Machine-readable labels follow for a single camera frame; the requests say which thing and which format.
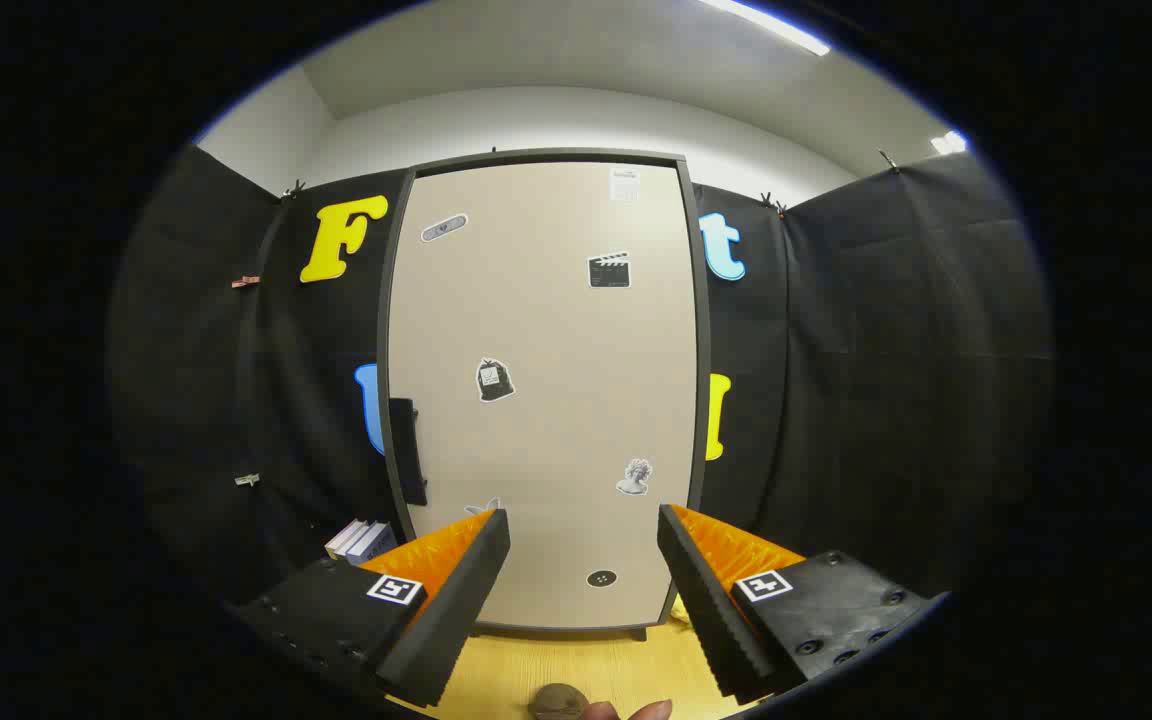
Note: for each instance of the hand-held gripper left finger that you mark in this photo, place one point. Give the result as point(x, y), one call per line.
point(456, 620)

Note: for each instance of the long ceiling light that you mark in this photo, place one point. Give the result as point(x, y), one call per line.
point(776, 28)

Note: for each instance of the beige paperback book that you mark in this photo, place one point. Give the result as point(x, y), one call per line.
point(344, 540)

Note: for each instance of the black backdrop cloth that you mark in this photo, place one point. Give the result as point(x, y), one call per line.
point(886, 350)

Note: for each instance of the small ceiling light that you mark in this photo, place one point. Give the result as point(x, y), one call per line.
point(948, 142)

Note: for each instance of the blue paperback book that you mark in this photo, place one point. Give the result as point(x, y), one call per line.
point(376, 545)

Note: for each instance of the brown plush shoe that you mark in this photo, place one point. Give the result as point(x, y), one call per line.
point(556, 703)

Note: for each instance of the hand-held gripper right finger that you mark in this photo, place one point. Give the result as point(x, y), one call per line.
point(711, 610)

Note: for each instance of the grey shoe cabinet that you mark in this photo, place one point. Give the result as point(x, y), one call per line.
point(702, 300)

